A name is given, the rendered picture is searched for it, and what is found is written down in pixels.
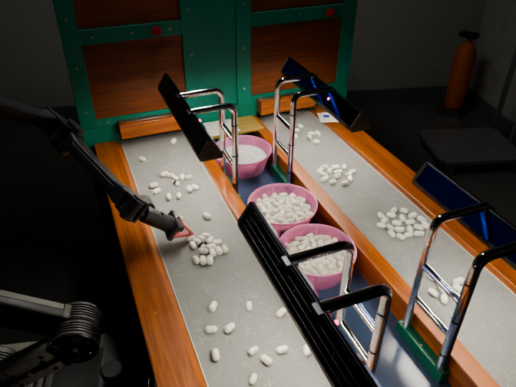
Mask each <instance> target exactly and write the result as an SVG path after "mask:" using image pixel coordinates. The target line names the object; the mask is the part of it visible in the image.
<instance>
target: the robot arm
mask: <svg viewBox="0 0 516 387"><path fill-rule="evenodd" d="M0 117H4V118H8V119H11V120H13V121H19V122H22V123H25V124H30V125H33V126H36V127H38V128H39V129H40V130H41V131H43V132H44V133H45V134H46V135H47V136H48V137H49V138H50V139H51V143H50V145H51V146H52V147H53V148H54V149H55V150H56V151H57V152H58V153H59V154H61V155H65V156H67V154H68V153H70V154H72V155H73V156H74V158H75V159H76V160H77V161H78V162H79V163H80V164H81V165H82V166H83V167H84V168H85V170H86V171H87V172H88V173H89V174H90V175H91V176H92V177H93V178H94V179H95V180H96V181H97V182H98V183H99V184H100V185H101V186H102V187H103V188H104V190H105V191H106V192H107V194H108V196H109V197H110V198H111V201H112V202H113V203H114V204H115V205H114V207H115V208H116V209H117V210H118V211H119V212H120V213H119V216H120V217H121V218H122V219H124V220H126V221H127V222H130V221H131V222H133V223H136V222H137V220H138V219H139V221H140V222H142V223H145V224H147V225H149V226H152V227H155V228H157V229H159V230H162V231H164V232H165V235H166V237H167V240H169V241H172V239H175V238H179V237H189V236H193V234H194V232H193V231H192V230H191V229H190V228H189V227H188V225H187V224H186V223H185V221H184V220H183V219H182V217H179V216H178V217H176V216H175V213H174V212H175V211H173V210H171V211H170V212H169V214H165V213H163V212H160V211H159V210H156V209H155V206H154V204H153V202H152V200H151V198H150V197H149V196H147V195H140V194H138V193H135V192H134V191H133V190H132V189H131V188H130V187H128V186H126V185H125V184H123V183H122V182H121V181H120V180H119V179H118V178H117V177H116V176H115V175H114V174H113V173H112V172H111V171H110V170H109V169H108V168H107V167H106V166H105V165H104V163H103V162H102V161H101V160H100V159H99V158H98V157H97V156H96V155H95V154H94V153H93V152H92V151H91V150H90V149H89V148H88V146H87V145H86V144H85V142H84V141H83V138H82V137H81V136H82V135H83V134H84V133H85V131H84V130H83V129H82V128H81V127H80V126H79V125H78V124H77V123H76V122H75V121H73V120H72V119H68V120H65V119H64V118H63V117H62V116H61V115H60V114H58V113H57V112H56V111H54V110H53V109H51V108H50V107H46V109H45V108H43V109H40V108H36V107H31V106H28V105H26V104H22V103H19V102H17V101H13V100H10V99H7V98H4V97H1V96H0ZM184 229H186V230H187V231H188V232H189V233H187V232H182V231H183V230H184Z"/></svg>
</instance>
